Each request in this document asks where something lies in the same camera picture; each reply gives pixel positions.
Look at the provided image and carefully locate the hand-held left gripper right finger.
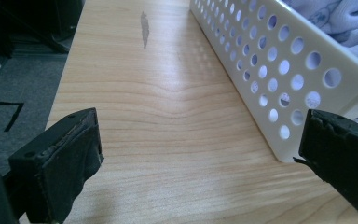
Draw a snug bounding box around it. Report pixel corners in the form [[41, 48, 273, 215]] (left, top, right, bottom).
[[293, 108, 358, 224]]

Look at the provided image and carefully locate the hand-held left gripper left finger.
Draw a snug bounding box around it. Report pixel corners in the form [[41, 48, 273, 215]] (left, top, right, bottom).
[[7, 107, 105, 224]]

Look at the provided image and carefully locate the white perforated plastic basket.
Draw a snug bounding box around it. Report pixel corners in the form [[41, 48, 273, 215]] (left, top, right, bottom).
[[188, 0, 358, 164]]

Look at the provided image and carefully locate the light blue cloth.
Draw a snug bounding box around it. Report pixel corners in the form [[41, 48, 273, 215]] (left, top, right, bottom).
[[281, 0, 358, 68]]

